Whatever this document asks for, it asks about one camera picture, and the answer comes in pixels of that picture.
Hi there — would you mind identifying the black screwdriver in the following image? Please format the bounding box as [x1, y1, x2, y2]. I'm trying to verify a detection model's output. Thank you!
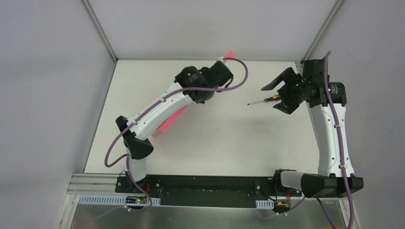
[247, 94, 281, 105]

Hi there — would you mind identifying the pink photo frame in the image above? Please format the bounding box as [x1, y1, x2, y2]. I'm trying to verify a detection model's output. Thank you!
[152, 60, 234, 137]

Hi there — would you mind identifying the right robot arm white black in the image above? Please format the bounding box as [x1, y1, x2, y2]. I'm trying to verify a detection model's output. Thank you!
[262, 58, 364, 198]

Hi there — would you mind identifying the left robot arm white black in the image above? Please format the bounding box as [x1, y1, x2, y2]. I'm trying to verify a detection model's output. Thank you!
[116, 61, 234, 193]

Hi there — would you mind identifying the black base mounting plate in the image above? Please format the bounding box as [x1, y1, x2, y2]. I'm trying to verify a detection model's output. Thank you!
[115, 175, 301, 208]

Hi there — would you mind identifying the right white cable duct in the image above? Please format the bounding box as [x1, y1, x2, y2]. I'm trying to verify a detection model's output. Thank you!
[256, 199, 274, 209]

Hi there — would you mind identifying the white cable duct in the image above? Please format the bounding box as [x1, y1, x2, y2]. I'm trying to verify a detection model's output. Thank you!
[78, 194, 161, 207]
[256, 199, 274, 209]

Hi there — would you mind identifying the left white cable duct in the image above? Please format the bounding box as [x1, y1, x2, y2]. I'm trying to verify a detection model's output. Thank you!
[78, 194, 161, 207]

